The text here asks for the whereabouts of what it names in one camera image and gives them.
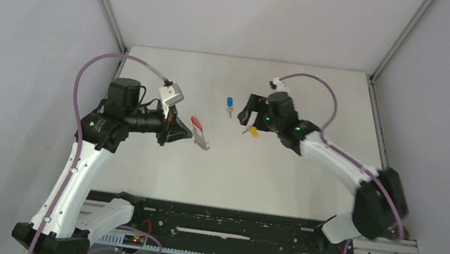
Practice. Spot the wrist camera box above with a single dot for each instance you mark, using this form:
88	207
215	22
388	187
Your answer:
278	85
170	95

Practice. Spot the yellow tagged key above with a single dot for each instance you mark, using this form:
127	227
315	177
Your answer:
252	130

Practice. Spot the red tag keyring with chain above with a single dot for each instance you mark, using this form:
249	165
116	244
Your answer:
198	134

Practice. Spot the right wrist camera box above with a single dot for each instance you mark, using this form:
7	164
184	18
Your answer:
278	85

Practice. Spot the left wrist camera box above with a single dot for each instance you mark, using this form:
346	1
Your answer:
170	95

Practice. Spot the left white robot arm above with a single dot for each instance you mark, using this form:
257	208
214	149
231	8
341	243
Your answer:
57	227

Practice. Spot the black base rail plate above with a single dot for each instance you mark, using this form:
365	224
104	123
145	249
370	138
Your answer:
207	229

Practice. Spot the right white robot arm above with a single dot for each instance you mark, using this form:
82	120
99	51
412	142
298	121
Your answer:
379	200

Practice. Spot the blue tagged key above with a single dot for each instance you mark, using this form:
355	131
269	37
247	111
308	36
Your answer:
229	106

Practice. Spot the small circuit board with leds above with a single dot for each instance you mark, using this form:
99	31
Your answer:
131	240

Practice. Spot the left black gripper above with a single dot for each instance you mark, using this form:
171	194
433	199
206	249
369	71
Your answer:
164	134

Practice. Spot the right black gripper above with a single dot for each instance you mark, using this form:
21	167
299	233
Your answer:
257	104

